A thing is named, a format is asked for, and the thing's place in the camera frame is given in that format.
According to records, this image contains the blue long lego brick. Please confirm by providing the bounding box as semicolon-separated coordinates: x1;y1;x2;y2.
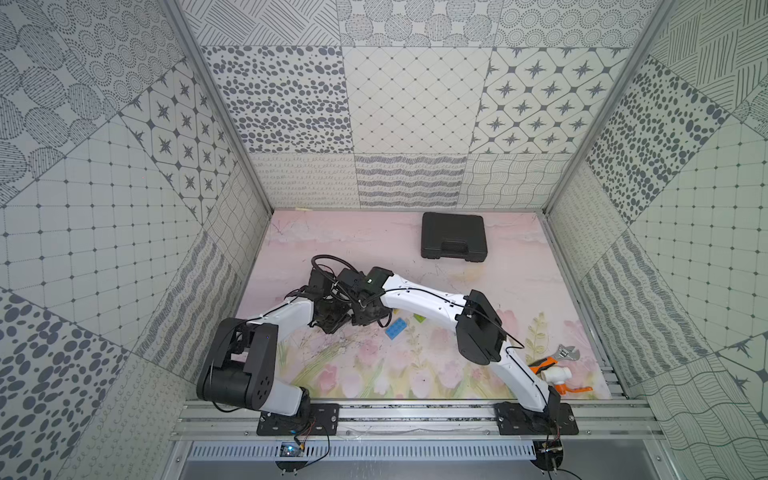
385;318;408;340

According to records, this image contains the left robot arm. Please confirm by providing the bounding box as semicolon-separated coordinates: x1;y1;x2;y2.
196;296;351;423

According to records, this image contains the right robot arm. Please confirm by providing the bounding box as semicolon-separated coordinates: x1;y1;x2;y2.
334;267;560;416

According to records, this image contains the black plastic tool case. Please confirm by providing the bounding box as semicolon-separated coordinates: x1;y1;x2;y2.
420;212;488;263

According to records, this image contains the adjustable metal wrench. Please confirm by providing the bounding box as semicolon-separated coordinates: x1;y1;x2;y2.
552;344;581;362

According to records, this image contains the white pvc valve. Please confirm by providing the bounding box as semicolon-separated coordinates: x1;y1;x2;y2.
539;365;572;385

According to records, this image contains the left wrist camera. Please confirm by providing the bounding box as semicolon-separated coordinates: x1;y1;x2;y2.
305;267;335;298

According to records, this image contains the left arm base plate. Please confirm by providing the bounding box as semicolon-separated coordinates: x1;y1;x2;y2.
257;403;340;437

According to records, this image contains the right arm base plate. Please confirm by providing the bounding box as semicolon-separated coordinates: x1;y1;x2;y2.
493;402;579;436

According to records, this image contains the orange handled tool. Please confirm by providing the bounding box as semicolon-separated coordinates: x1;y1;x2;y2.
529;356;593;395

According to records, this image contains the aluminium rail frame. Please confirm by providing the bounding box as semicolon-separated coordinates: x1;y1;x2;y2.
171;399;663;440

